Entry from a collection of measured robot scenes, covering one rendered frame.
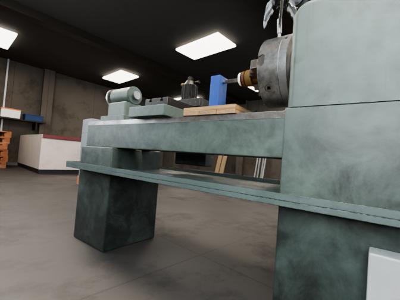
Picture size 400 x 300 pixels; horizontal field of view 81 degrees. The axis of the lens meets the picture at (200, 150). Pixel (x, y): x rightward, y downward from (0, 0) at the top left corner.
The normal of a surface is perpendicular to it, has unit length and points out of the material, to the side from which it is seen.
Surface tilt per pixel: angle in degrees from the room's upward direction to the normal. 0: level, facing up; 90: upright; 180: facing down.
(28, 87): 90
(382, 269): 90
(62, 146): 90
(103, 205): 90
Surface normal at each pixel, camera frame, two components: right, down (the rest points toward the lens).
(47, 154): 0.73, 0.04
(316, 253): -0.60, -0.07
